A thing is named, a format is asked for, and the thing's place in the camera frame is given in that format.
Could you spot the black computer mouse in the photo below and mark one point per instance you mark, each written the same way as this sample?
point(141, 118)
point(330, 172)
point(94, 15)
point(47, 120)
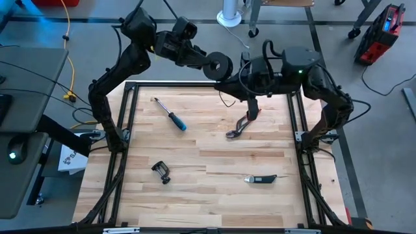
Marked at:
point(17, 148)

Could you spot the black C-clamp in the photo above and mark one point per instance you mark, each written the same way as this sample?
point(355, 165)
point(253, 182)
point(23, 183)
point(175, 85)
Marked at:
point(165, 178)

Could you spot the red tool case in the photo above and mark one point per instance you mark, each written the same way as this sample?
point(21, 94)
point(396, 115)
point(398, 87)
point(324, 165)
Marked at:
point(378, 39)

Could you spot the black angled support beam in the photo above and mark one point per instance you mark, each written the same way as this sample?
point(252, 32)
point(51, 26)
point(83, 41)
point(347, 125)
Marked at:
point(61, 133)

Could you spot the black caster wheel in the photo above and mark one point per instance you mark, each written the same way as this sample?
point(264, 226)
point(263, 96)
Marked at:
point(339, 2)

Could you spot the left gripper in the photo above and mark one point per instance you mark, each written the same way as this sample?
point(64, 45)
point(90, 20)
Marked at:
point(175, 48)

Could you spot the black utility knife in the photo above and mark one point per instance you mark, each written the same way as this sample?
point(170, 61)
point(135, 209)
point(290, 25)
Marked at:
point(263, 179)

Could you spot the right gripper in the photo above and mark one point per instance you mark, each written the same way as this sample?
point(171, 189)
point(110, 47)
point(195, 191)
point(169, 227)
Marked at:
point(260, 78)

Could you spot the grey cart leg with caster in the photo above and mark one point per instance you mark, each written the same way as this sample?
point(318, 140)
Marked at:
point(254, 19)
point(365, 18)

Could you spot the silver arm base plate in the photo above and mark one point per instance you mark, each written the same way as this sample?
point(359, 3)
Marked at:
point(299, 136)
point(126, 134)

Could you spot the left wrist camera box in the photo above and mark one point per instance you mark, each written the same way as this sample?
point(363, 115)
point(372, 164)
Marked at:
point(185, 28)

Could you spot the grey desk panel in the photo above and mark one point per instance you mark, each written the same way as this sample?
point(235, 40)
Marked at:
point(19, 195)
point(29, 97)

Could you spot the wooden cart top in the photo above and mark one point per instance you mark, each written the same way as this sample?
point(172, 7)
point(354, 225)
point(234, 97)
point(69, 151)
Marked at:
point(287, 3)

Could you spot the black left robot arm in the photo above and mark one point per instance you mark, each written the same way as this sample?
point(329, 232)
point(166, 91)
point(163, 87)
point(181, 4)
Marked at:
point(130, 65)

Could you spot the white pole base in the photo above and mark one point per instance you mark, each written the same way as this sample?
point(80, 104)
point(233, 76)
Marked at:
point(229, 18)

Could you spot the silver metal bracket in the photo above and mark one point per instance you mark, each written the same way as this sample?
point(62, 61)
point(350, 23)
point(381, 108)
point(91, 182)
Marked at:
point(302, 231)
point(121, 230)

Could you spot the black crossbar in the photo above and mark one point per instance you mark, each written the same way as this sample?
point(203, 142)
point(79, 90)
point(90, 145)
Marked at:
point(65, 230)

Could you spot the black desk leg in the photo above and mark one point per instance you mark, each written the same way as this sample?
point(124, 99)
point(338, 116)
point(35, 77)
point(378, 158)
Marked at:
point(36, 187)

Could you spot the red plastic bin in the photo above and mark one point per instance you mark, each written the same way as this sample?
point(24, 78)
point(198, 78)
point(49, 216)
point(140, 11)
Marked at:
point(55, 2)

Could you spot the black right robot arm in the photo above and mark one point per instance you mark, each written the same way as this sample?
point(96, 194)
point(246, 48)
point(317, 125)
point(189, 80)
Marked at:
point(325, 87)

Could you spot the white printed bag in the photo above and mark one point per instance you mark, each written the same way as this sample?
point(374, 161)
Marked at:
point(70, 162)

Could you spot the black aluminium table frame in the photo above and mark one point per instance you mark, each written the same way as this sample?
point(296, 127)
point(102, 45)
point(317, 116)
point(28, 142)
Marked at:
point(117, 201)

